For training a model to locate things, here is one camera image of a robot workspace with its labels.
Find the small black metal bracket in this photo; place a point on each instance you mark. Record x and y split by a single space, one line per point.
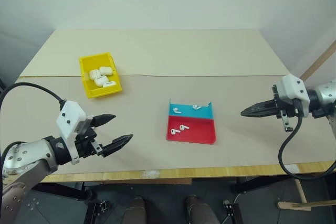
228 205
103 205

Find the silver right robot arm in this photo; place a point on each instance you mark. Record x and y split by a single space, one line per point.
326 94

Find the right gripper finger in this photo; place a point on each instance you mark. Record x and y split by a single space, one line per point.
262 107
262 113

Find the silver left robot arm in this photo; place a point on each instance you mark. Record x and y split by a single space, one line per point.
23 155

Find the black metal table frame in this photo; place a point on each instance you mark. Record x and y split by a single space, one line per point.
60 190

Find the dark rounded shape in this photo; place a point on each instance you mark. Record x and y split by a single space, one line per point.
198 209
136 211

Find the blue plastic tray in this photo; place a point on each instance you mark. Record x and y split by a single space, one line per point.
187 112

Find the light wooden floor stand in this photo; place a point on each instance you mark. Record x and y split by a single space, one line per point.
302 205

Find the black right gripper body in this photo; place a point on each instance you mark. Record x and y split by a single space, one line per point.
286 107

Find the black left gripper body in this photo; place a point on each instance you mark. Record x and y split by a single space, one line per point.
86 144

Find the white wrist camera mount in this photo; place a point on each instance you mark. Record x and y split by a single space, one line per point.
290 87
69 116

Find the red plastic tray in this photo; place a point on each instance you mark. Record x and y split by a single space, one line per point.
199 132

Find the white earbud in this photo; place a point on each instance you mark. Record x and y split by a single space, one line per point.
173 131
196 107
184 127
176 110

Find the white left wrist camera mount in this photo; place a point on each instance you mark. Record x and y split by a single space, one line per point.
69 116

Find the cream cardboard table sheet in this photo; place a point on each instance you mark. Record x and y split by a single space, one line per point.
170 51

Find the beige cardboard table sheet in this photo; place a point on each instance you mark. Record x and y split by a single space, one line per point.
157 155

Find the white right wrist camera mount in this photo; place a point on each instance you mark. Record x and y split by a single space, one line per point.
290 87

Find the light wooden slanted slat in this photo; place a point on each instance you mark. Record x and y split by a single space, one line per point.
319 62

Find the yellow plastic bin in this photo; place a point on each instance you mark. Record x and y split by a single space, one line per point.
92 91

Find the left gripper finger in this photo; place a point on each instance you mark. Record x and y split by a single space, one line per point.
115 145
103 119

